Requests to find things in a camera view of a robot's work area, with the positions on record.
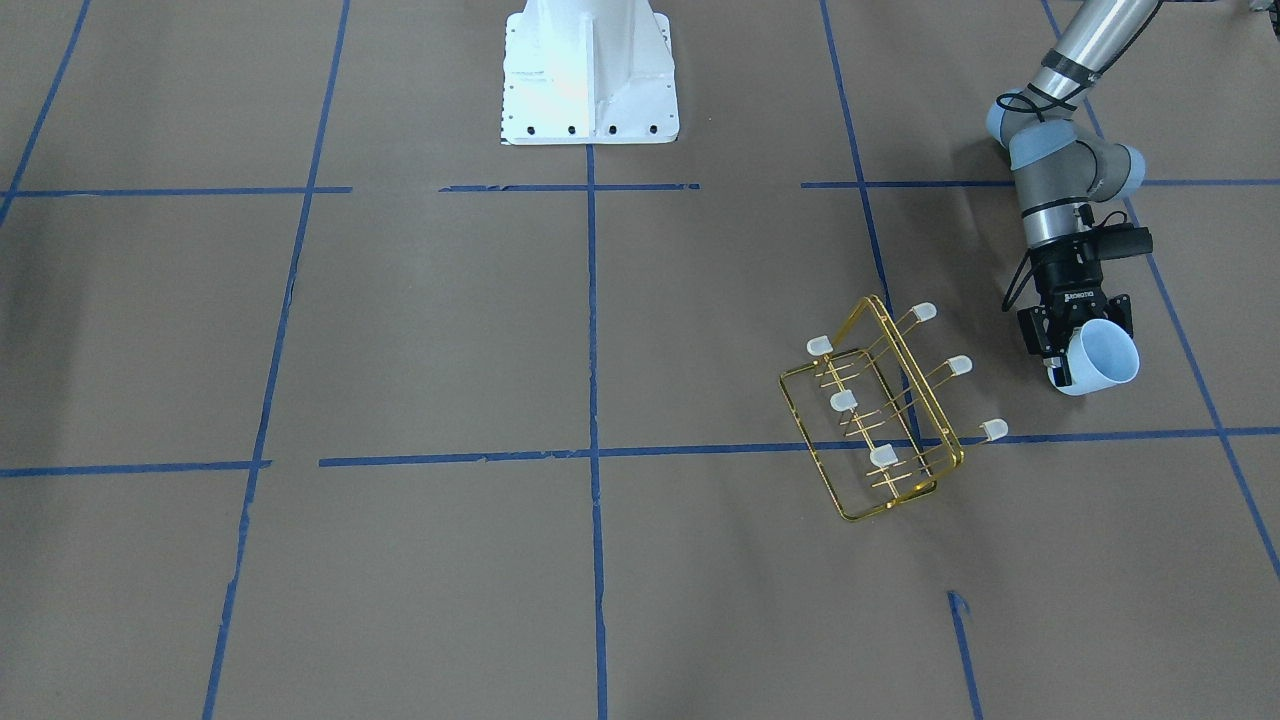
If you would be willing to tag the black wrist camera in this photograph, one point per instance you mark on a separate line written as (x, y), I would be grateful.
(1119, 241)

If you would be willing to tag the light blue plastic cup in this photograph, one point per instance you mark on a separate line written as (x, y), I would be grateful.
(1100, 355)

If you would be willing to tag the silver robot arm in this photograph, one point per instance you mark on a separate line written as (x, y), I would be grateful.
(1061, 172)

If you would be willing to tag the gold wire cup holder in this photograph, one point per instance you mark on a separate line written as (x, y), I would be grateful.
(870, 413)

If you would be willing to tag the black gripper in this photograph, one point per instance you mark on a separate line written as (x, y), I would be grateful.
(1072, 283)

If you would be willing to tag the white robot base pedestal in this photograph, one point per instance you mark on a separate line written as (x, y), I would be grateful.
(580, 72)

